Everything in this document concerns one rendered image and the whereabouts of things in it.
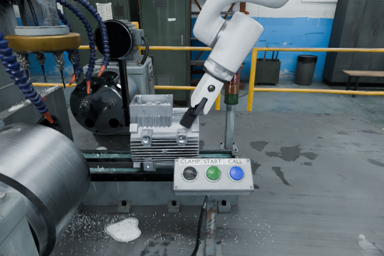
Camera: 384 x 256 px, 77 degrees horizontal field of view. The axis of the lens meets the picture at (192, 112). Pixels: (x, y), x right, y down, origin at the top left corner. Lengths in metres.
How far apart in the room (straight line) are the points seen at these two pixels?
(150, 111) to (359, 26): 5.38
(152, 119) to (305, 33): 5.40
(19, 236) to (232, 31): 0.55
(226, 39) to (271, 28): 5.13
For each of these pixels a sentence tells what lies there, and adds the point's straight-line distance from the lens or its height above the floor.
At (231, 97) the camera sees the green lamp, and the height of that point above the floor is 1.06.
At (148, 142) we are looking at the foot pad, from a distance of 0.70.
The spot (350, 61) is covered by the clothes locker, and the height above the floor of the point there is 0.54.
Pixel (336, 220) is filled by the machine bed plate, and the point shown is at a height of 0.80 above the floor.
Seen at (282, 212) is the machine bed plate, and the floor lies 0.80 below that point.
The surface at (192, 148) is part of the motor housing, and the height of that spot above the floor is 1.03.
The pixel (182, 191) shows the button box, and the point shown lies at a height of 1.03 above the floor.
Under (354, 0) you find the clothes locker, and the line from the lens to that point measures 5.75.
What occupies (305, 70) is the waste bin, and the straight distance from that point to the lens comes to 5.64.
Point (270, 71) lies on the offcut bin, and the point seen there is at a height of 0.32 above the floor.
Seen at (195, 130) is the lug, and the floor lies 1.08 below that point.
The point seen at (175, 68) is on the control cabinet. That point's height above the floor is 0.63.
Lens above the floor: 1.38
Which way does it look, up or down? 22 degrees down
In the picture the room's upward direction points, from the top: straight up
